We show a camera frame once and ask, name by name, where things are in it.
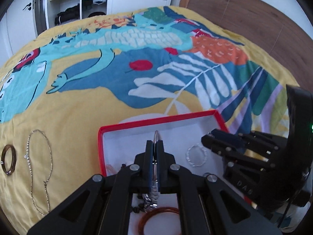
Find amber orange bangle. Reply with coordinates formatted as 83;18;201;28
137;207;181;234

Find wooden headboard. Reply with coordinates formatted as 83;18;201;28
179;0;312;90

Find thin gold bangle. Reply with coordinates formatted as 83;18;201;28
152;130;160;192

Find red jewelry box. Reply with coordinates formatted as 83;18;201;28
97;110;257;235

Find white bedroom door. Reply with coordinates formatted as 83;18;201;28
1;0;37;65

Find silver metal wristwatch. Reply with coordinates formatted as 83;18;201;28
142;188;160;212

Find yellow dinosaur print duvet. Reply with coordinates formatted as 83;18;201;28
1;6;296;234

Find dark tortoiseshell bangle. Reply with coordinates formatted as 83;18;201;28
1;144;17;176

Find silver chain necklace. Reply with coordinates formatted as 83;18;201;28
23;129;54;217

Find folded black clothes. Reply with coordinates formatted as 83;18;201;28
54;0;93;25

